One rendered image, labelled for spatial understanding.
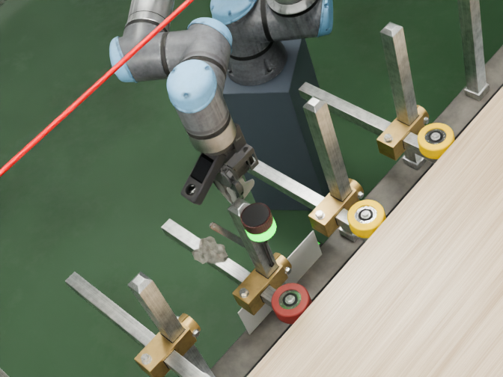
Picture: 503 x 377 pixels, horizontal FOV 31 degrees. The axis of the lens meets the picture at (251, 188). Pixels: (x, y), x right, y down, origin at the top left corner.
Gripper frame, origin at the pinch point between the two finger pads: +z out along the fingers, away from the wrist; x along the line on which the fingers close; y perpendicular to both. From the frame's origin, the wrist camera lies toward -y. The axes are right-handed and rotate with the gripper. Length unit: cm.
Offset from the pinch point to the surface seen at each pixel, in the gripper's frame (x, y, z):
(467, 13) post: -9, 71, 2
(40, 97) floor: 188, 33, 101
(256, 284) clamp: -8.5, -7.7, 13.8
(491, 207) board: -40, 33, 11
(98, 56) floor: 183, 63, 101
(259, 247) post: -9.6, -4.0, 3.4
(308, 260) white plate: -5.7, 8.5, 28.2
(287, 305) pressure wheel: -19.3, -8.7, 10.6
